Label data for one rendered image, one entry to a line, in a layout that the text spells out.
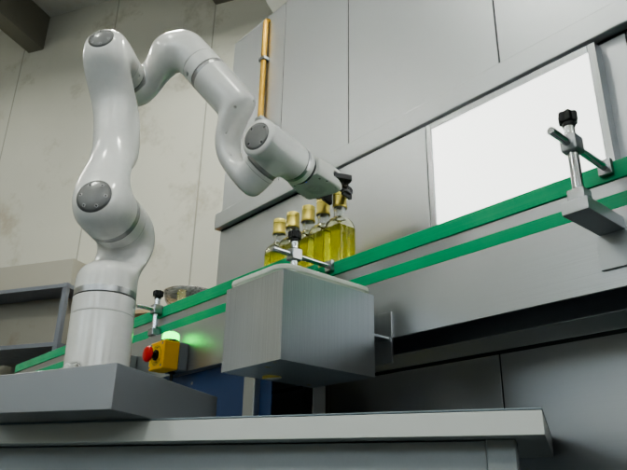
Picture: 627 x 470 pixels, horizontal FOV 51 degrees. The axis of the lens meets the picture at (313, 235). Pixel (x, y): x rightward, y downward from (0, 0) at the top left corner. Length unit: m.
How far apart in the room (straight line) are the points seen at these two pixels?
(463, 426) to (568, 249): 0.34
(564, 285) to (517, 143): 0.46
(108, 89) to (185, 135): 4.72
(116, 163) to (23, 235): 5.50
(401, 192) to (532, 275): 0.59
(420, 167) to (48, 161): 5.79
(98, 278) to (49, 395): 0.30
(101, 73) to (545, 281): 1.01
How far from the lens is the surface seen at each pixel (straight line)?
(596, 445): 1.28
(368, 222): 1.68
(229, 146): 1.44
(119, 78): 1.54
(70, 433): 1.22
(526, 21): 1.64
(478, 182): 1.49
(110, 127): 1.49
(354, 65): 2.02
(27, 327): 5.92
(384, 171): 1.70
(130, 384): 1.07
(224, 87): 1.47
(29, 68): 8.06
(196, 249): 5.64
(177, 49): 1.58
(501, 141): 1.49
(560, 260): 1.11
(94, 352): 1.28
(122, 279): 1.33
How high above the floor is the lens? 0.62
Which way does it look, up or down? 22 degrees up
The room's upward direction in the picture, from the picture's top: 1 degrees clockwise
